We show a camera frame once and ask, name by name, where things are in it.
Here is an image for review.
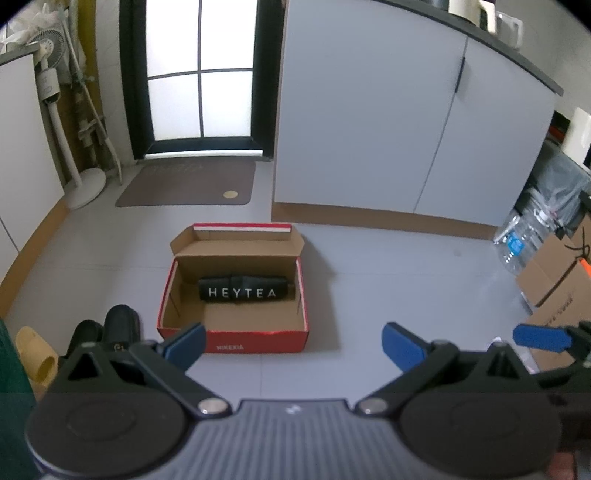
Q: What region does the white paper bag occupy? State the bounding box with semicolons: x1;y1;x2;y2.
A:
489;337;539;374

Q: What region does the brown door mat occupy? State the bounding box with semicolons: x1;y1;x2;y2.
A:
115;157;256;207

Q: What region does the white mop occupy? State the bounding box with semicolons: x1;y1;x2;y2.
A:
64;27;123;184

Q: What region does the yellow slipper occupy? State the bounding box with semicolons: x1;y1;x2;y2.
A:
15;326;58;400

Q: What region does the clear water bottle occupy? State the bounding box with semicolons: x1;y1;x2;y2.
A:
493;208;554;276

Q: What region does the black slipper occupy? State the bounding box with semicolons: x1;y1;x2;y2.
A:
65;319;103;358

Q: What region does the large cardboard box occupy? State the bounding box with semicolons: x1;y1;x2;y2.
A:
523;276;591;374

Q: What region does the small cardboard box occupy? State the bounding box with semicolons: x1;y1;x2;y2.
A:
517;228;590;307

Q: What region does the red cardboard shoe box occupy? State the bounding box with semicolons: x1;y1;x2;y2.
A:
156;223;310;354

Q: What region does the white standing fan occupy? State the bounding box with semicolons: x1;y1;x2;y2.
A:
28;28;106;210

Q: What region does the black shopping bag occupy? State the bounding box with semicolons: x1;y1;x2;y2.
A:
197;275;290;303

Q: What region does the white side cabinet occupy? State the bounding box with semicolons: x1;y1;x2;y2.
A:
1;44;69;318

